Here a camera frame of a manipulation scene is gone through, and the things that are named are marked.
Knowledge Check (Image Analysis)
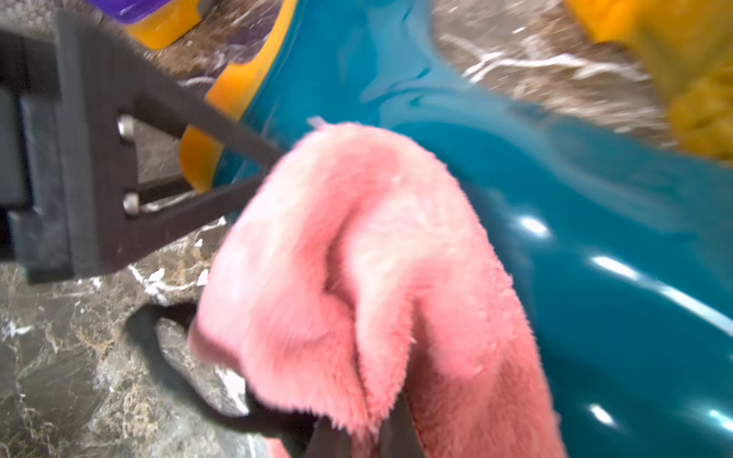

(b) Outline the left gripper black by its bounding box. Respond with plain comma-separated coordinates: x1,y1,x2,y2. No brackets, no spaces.
1,27,282,284

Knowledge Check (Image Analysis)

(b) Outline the purple rubber boot yellow sole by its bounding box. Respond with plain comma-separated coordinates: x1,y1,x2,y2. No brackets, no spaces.
89,0,212,51

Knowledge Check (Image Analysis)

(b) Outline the pink cloth black trim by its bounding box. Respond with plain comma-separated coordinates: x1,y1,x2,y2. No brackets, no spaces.
125,116,568,458

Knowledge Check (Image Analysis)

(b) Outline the teal rubber boot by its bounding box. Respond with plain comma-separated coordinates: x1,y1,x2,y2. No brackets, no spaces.
206,1,732,457
568,0,732,163

